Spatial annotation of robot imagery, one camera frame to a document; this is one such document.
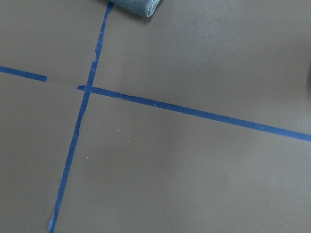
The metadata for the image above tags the grey folded cloth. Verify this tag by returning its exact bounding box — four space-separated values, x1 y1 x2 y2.
104 0 161 18

